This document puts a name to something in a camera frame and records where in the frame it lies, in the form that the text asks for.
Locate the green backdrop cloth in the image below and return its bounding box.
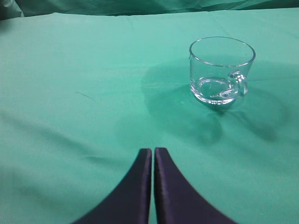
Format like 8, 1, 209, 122
0, 0, 299, 20

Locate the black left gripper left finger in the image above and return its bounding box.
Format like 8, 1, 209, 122
74, 148, 152, 224

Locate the clear glass mug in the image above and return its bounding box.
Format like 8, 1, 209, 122
189, 36, 256, 105

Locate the green table cloth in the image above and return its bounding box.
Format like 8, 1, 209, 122
0, 8, 299, 224

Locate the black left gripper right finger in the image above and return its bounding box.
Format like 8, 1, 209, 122
154, 147, 235, 224

